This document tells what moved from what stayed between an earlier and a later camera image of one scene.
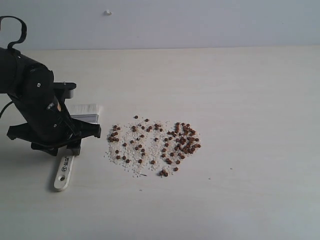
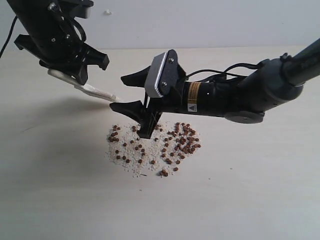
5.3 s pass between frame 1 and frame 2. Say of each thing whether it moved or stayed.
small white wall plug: stayed
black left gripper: moved
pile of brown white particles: stayed
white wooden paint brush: moved
